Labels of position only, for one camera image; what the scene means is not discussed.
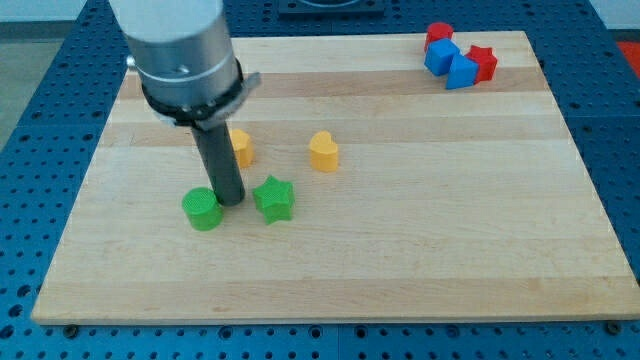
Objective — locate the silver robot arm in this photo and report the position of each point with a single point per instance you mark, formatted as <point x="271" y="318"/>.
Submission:
<point x="183" y="53"/>

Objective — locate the yellow circle block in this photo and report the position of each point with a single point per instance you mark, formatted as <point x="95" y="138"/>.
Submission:
<point x="243" y="148"/>

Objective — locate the yellow heart block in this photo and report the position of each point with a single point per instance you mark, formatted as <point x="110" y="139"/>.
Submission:
<point x="324" y="152"/>

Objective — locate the green star block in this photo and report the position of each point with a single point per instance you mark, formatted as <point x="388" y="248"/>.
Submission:
<point x="274" y="199"/>

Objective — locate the wooden board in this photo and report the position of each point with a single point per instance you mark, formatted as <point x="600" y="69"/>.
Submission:
<point x="468" y="205"/>

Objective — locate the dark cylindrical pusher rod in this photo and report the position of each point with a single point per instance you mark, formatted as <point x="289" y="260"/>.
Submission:
<point x="218" y="157"/>

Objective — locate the green cylinder block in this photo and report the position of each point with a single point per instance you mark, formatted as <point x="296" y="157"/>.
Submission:
<point x="202" y="209"/>

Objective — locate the blue cube block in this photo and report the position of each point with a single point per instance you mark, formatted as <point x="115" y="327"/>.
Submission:
<point x="439" y="56"/>

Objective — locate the blue pentagon block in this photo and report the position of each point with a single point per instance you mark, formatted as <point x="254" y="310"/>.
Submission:
<point x="462" y="73"/>

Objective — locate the red cylinder block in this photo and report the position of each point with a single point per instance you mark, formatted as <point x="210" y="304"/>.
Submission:
<point x="437" y="31"/>

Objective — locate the red star block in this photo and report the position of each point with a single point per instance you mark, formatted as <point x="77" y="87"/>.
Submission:
<point x="486" y="60"/>

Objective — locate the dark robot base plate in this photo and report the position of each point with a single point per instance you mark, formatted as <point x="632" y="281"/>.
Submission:
<point x="299" y="8"/>

